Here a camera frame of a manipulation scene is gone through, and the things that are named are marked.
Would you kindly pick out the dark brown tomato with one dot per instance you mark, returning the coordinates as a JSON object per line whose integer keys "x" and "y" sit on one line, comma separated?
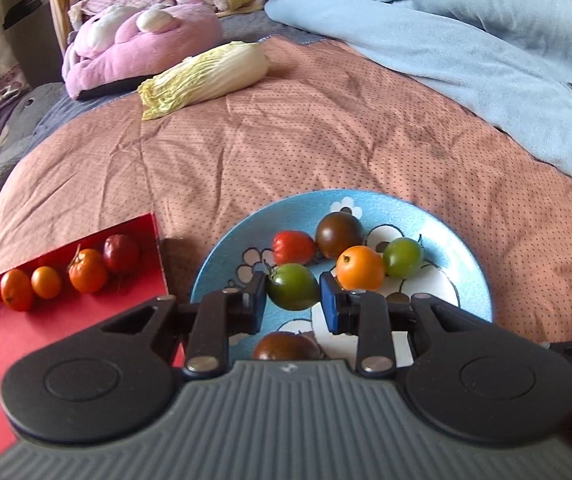
{"x": 286, "y": 347}
{"x": 338, "y": 235}

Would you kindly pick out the pink dotted bedspread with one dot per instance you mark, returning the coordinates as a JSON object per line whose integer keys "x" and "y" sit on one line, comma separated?
{"x": 316, "y": 135}

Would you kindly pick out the blue flowered plate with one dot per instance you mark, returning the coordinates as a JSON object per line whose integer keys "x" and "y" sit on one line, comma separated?
{"x": 291, "y": 210}

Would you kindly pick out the pink plush pillow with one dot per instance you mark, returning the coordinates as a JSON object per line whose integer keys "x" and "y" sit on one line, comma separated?
{"x": 166, "y": 50}

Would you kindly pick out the light blue blanket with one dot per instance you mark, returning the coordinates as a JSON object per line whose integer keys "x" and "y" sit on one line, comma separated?
{"x": 441, "y": 35}

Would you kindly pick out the red box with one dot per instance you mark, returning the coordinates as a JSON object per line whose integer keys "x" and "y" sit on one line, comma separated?
{"x": 66, "y": 320}

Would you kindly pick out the dark red tomato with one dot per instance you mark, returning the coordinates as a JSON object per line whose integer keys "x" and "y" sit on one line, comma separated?
{"x": 122, "y": 254}

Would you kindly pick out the light green tomato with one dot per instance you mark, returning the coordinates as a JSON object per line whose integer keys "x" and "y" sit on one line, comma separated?
{"x": 403, "y": 257}

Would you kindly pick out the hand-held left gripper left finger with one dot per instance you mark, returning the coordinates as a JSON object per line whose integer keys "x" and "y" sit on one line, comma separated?
{"x": 260, "y": 310}

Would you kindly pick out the dark shelf rack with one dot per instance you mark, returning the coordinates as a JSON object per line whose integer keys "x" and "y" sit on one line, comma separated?
{"x": 26, "y": 35}

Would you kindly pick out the orange tomato with stem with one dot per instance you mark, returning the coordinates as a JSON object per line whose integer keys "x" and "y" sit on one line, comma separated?
{"x": 88, "y": 272}

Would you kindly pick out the napa cabbage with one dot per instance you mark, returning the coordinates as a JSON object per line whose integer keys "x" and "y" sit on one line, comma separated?
{"x": 206, "y": 77}

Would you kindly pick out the dark green tomato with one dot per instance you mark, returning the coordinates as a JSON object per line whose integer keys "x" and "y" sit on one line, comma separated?
{"x": 292, "y": 287}

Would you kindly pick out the grey plush toy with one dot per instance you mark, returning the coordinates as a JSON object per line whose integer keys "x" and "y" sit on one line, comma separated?
{"x": 11, "y": 150}

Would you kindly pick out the wooden pole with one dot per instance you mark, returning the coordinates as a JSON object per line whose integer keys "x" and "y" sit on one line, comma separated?
{"x": 58, "y": 10}

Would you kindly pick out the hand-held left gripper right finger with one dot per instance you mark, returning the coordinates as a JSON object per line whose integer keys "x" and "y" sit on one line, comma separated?
{"x": 328, "y": 305}

